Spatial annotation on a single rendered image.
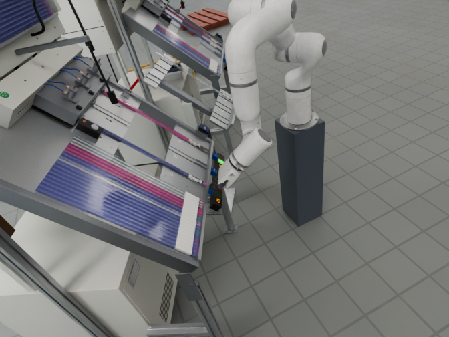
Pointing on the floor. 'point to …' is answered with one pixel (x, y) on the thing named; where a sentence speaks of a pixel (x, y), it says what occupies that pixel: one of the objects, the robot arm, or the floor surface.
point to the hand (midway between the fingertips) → (214, 185)
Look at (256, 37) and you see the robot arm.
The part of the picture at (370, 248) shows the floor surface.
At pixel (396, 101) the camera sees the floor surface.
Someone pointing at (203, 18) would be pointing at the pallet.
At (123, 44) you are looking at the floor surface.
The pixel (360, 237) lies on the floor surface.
